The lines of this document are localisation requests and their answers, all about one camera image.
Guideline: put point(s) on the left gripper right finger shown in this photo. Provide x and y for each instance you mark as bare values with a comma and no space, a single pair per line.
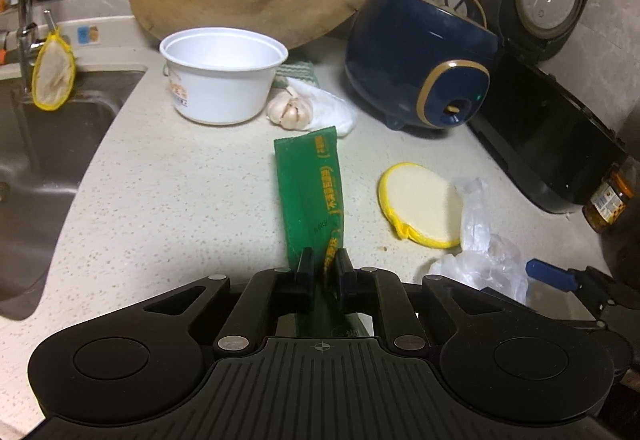
380,294

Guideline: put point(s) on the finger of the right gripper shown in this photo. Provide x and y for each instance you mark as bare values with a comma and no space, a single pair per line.
550,275

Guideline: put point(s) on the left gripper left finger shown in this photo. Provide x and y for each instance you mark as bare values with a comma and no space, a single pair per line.
269,295

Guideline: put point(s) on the clear plastic bag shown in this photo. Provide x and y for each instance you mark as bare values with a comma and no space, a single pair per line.
486,260

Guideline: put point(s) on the chrome kitchen faucet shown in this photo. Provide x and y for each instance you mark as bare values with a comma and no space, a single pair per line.
25,37

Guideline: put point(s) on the yellow round scrub pad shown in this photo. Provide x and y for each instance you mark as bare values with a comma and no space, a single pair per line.
421,206

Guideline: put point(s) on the glass jar orange lid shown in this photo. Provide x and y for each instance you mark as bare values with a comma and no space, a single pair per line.
611,199

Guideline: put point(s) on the garlic bulb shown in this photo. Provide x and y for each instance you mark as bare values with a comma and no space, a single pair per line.
289,110

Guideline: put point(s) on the white crumpled tissue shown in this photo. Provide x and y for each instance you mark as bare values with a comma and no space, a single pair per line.
325,109

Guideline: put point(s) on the green striped cloth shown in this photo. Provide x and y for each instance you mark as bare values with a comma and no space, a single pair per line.
301,70

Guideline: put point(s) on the stainless steel sink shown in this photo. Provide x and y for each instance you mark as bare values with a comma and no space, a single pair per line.
44,156

